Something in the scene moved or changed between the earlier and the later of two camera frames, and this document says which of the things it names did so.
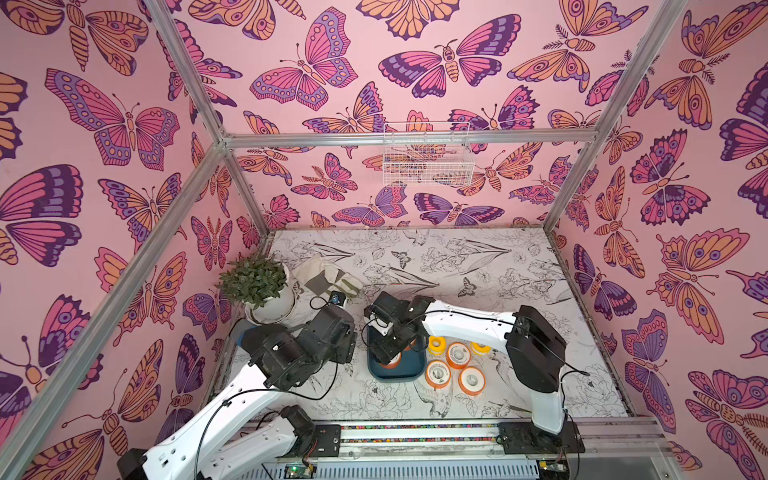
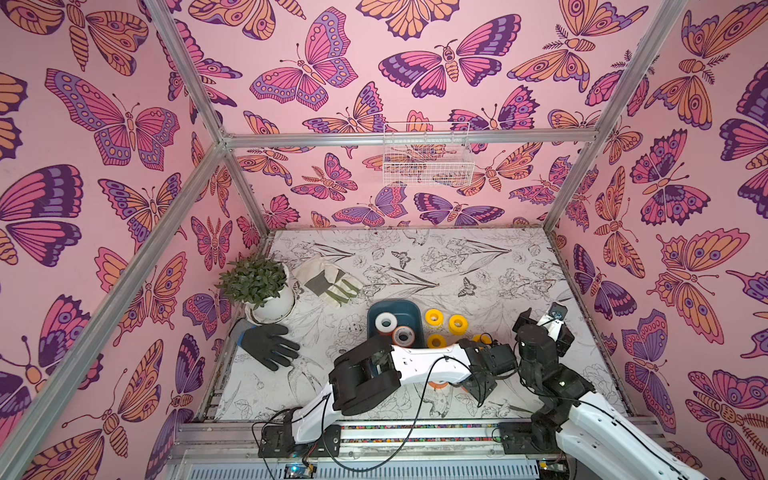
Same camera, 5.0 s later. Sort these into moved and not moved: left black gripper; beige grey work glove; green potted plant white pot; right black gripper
Moved: right black gripper; left black gripper
Not moved: beige grey work glove; green potted plant white pot
